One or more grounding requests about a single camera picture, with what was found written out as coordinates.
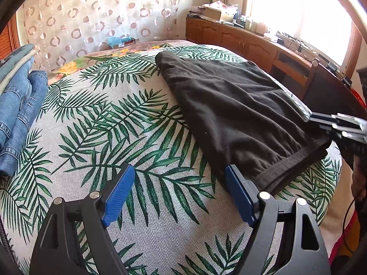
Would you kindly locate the leaf print bed sheet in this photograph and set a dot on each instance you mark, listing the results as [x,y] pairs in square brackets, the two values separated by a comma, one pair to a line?
[114,126]

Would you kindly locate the blue denim folded jeans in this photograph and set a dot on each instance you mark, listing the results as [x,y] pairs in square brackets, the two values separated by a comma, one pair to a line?
[20,114]

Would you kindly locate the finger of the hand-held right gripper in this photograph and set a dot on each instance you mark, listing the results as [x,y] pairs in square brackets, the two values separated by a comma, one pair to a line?
[352,136]
[335,120]

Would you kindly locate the grey-blue folded jeans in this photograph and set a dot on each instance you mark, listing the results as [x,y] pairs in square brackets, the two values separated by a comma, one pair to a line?
[14,56]

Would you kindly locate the cardboard box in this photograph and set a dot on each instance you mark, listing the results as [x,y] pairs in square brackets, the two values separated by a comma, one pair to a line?
[219,13]

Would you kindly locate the blue plastic bag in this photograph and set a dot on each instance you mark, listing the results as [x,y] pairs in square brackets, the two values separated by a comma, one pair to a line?
[119,39]

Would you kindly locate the person's right forearm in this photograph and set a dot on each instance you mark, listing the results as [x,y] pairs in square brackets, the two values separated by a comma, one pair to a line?
[360,177]

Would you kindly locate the circle pattern curtain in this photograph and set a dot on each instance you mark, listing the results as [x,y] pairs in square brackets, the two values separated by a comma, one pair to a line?
[94,14]

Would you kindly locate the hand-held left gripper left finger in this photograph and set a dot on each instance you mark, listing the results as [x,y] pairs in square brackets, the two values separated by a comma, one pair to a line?
[117,197]

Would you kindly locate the floral blanket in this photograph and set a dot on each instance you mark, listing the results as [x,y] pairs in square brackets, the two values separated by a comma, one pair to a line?
[94,60]

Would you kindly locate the wooden framed window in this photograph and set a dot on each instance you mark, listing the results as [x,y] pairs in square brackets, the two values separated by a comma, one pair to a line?
[298,8]

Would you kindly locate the wooden side cabinet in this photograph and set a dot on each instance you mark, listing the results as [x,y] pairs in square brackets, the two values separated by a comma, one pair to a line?
[232,38]

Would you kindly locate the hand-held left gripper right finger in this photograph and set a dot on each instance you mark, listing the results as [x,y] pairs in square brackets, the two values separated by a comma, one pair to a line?
[240,194]

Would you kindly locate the black pants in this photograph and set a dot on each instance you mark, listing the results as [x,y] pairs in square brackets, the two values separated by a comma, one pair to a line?
[238,108]

